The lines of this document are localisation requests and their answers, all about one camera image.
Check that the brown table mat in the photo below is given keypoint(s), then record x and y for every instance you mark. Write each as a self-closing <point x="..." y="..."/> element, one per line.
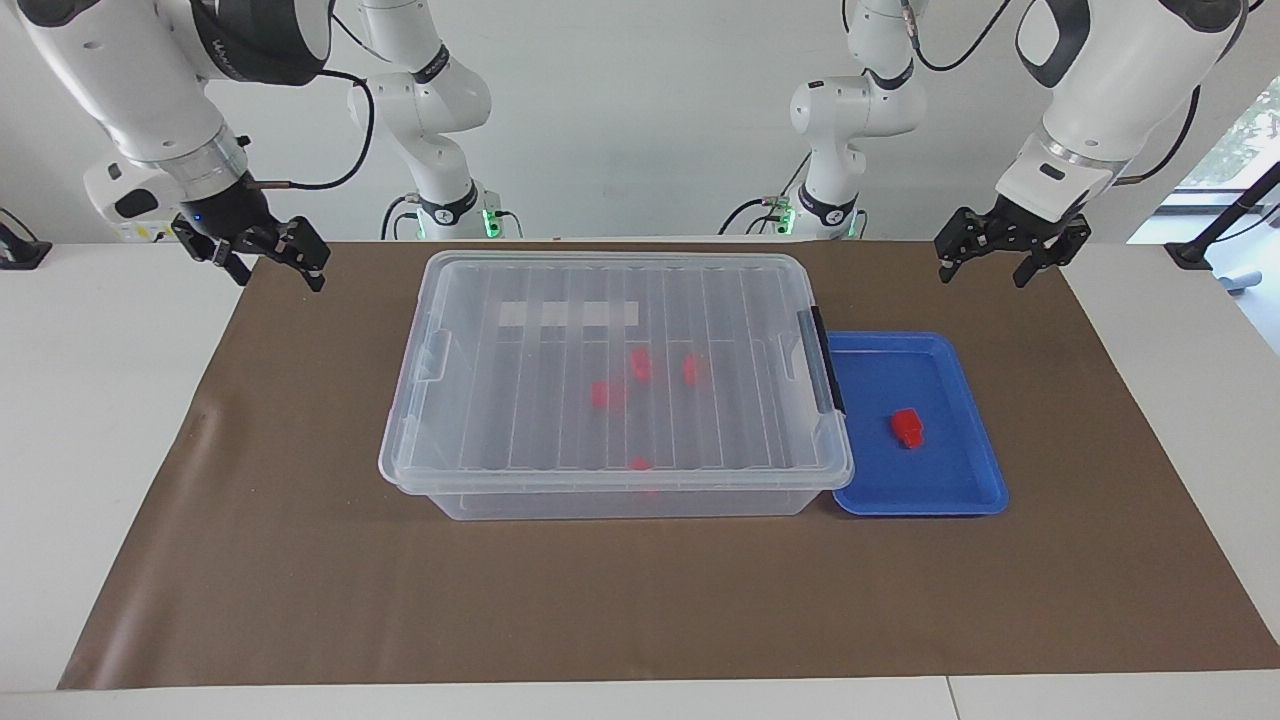
<point x="640" y="600"/>

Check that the black box latch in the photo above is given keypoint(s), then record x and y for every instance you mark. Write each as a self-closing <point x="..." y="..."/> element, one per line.
<point x="822" y="365"/>

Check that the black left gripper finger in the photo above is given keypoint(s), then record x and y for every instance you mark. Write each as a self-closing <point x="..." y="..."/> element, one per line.
<point x="950" y="255"/>
<point x="1035" y="265"/>

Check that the light blue roll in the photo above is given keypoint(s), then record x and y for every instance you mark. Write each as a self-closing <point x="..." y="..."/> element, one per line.
<point x="1250" y="278"/>

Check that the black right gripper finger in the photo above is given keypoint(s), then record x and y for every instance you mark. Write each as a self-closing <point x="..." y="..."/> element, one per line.
<point x="232" y="268"/>
<point x="312" y="272"/>

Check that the clear ribbed box lid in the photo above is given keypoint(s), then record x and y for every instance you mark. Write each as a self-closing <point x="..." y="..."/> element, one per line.
<point x="520" y="400"/>

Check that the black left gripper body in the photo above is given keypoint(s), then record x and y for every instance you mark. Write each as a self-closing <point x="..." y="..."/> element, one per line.
<point x="1010" y="232"/>

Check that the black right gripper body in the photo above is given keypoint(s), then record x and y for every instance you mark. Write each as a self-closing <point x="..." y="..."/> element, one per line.
<point x="240" y="225"/>

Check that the blue plastic tray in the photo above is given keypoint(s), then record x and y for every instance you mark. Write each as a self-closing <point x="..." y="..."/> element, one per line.
<point x="900" y="480"/>

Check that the black stand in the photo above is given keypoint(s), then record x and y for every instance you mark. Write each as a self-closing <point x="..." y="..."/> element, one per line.
<point x="1190" y="252"/>

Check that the window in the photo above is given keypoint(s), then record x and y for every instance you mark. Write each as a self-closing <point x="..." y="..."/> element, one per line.
<point x="1250" y="130"/>

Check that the red block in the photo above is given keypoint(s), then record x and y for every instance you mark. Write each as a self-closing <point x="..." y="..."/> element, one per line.
<point x="640" y="464"/>
<point x="640" y="364"/>
<point x="908" y="427"/>
<point x="693" y="370"/>
<point x="607" y="393"/>

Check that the clear plastic storage box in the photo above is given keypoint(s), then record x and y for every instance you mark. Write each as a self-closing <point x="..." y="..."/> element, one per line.
<point x="600" y="503"/>

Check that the black clamp mount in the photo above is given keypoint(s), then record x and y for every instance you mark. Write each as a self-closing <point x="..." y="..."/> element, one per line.
<point x="20" y="250"/>

